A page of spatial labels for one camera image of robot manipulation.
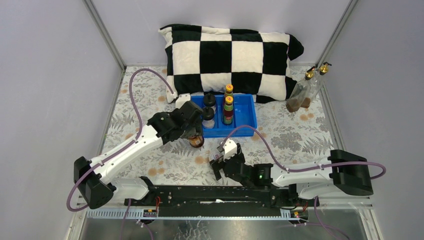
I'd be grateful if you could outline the red lid sauce jar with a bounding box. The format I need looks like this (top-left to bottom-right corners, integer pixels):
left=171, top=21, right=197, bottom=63
left=188, top=135, right=205, bottom=148

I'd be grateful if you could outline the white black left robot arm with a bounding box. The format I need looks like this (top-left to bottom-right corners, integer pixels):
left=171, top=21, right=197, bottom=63
left=69, top=100, right=203, bottom=209

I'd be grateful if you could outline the blue plastic divided bin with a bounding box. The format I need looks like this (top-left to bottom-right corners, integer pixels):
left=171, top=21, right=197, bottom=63
left=203, top=94, right=257, bottom=138

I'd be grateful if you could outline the black cap shaker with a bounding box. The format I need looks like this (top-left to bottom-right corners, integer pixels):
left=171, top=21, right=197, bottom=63
left=202, top=106, right=215, bottom=129
left=202, top=93, right=217, bottom=112

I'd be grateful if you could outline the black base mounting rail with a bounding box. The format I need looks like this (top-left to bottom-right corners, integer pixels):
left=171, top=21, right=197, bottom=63
left=124, top=180, right=321, bottom=219

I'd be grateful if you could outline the black white checkered pillow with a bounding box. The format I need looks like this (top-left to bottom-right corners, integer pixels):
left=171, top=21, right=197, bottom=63
left=158, top=23, right=304, bottom=103

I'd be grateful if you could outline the floral pattern table mat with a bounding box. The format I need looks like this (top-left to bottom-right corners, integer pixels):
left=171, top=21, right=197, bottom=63
left=103, top=66, right=336, bottom=186

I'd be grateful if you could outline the white lid sauce jar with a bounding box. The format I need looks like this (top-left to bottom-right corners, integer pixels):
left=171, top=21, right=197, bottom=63
left=209, top=151, right=223, bottom=161

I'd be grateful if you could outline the gold top oil bottle left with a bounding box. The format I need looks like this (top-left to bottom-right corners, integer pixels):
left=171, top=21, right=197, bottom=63
left=286, top=66, right=316, bottom=113

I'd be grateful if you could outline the gold top oil bottle right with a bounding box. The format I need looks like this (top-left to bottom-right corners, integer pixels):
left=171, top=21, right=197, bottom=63
left=301, top=61, right=332, bottom=109

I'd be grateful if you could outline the yellow cap sauce bottle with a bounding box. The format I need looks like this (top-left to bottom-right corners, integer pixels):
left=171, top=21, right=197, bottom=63
left=222, top=95, right=234, bottom=125
left=224, top=84, right=234, bottom=98

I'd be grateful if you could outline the gold oil bottle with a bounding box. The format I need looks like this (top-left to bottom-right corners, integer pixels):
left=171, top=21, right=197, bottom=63
left=286, top=66, right=316, bottom=113
left=301, top=61, right=332, bottom=109

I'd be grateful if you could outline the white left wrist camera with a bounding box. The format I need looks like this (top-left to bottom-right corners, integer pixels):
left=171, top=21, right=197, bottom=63
left=166, top=92, right=191, bottom=109

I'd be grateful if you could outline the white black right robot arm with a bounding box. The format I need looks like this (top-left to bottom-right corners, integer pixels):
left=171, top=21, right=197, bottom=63
left=209, top=149, right=374, bottom=206

